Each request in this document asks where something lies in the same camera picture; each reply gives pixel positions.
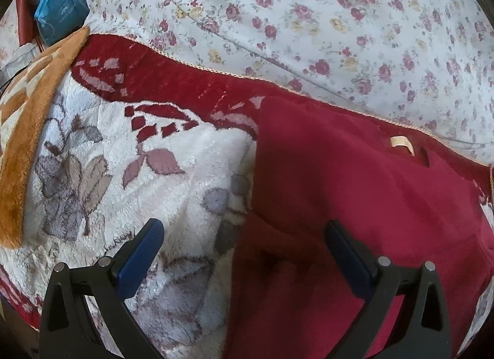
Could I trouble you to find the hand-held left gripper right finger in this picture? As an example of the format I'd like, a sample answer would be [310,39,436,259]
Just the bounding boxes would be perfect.
[324,220,452,359]

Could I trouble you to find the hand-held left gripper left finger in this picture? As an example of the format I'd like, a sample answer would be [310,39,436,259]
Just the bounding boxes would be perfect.
[39,218,166,359]

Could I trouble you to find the dark red fleece garment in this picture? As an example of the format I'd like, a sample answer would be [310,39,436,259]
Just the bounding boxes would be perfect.
[224,95,494,359]

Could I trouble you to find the red and white floral blanket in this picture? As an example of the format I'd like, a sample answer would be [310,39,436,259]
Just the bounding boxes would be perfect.
[0,34,494,359]

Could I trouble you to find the orange and white plush blanket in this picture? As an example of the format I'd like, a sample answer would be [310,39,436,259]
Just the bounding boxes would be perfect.
[0,26,91,248]

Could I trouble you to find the white floral bed sheet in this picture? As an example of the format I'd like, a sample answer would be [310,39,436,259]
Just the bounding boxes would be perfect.
[85,0,494,163]

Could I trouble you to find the blue plastic bag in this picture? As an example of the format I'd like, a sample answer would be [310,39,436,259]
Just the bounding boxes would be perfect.
[34,0,90,47]

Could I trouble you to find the dark red bag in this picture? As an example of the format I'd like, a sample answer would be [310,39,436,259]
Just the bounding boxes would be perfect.
[15,0,41,47]

